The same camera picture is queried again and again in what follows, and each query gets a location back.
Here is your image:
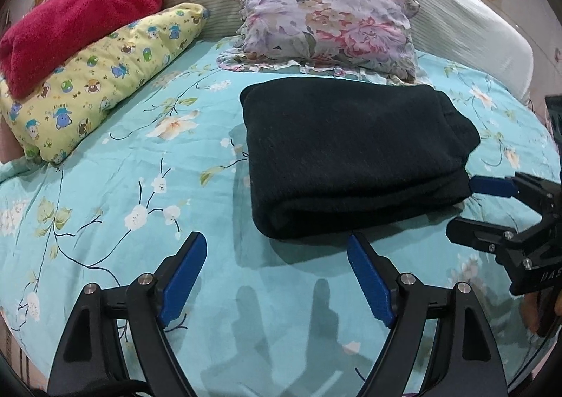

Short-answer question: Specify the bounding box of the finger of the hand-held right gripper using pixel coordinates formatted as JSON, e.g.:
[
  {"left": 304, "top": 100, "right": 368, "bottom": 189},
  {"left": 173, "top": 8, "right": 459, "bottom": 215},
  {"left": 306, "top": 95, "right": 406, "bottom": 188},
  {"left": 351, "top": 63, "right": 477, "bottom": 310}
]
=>
[
  {"left": 445, "top": 215, "right": 554, "bottom": 254},
  {"left": 470, "top": 171, "right": 562, "bottom": 216}
]

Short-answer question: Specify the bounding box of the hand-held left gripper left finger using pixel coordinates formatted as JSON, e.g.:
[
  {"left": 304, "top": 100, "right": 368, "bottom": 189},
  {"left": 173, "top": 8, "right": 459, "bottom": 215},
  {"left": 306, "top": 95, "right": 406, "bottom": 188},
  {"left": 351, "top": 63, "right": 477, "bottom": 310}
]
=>
[{"left": 46, "top": 231, "right": 208, "bottom": 397}]

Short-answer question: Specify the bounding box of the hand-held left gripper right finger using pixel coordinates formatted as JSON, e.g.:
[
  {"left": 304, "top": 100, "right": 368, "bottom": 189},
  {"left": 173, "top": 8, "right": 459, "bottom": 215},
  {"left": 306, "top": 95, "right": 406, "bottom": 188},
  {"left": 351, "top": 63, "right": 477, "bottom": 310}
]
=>
[{"left": 347, "top": 232, "right": 505, "bottom": 397}]

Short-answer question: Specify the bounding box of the black blanket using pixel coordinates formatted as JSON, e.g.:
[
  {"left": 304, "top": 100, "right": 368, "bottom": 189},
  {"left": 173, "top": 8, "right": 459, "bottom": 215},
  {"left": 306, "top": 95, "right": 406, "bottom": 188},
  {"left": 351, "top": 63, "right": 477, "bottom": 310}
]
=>
[{"left": 240, "top": 77, "right": 481, "bottom": 242}]

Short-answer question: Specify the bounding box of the person's right hand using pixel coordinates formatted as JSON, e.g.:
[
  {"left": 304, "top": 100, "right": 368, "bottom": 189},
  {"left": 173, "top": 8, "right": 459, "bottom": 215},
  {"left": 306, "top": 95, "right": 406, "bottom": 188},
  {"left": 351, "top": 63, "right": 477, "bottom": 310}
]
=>
[{"left": 520, "top": 293, "right": 543, "bottom": 334}]

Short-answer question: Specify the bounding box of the dark object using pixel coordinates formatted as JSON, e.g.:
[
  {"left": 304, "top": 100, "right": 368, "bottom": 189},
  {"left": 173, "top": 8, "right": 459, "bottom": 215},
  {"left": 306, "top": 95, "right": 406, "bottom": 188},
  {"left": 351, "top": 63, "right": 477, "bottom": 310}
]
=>
[{"left": 544, "top": 94, "right": 562, "bottom": 161}]

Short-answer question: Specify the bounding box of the teal floral bed sheet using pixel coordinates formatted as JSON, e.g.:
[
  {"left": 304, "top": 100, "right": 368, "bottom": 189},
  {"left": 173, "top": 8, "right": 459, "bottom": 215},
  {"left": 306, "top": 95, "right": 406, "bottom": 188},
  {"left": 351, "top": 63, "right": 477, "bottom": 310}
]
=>
[{"left": 0, "top": 39, "right": 558, "bottom": 397}]

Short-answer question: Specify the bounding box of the white padded headboard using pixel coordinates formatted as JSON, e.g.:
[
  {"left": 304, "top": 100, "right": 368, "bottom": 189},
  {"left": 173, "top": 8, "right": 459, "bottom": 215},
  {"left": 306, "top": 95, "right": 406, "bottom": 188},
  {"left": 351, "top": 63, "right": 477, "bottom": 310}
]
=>
[{"left": 132, "top": 0, "right": 534, "bottom": 104}]

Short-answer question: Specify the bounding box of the yellow cartoon print pillow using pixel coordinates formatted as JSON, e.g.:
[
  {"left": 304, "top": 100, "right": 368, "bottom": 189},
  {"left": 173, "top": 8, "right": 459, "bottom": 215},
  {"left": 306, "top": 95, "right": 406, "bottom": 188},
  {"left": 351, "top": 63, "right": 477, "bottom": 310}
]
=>
[{"left": 0, "top": 3, "right": 210, "bottom": 166}]

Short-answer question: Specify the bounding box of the pink cloth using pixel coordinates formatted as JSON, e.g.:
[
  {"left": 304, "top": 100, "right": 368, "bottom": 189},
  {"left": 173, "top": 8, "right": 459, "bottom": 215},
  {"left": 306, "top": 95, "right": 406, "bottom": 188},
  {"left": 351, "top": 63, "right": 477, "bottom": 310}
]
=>
[{"left": 0, "top": 118, "right": 25, "bottom": 163}]

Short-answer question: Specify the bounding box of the floral ruffled pillow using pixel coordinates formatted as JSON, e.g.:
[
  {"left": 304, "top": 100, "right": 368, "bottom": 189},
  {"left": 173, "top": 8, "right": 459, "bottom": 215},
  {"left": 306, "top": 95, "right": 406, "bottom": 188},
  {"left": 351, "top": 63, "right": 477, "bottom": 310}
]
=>
[{"left": 217, "top": 0, "right": 421, "bottom": 84}]

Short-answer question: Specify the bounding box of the red fleece blanket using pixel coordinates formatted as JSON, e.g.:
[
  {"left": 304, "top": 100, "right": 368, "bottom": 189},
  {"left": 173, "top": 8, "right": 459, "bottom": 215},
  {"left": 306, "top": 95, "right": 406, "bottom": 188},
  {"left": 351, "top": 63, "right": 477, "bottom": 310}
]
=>
[{"left": 0, "top": 0, "right": 168, "bottom": 99}]

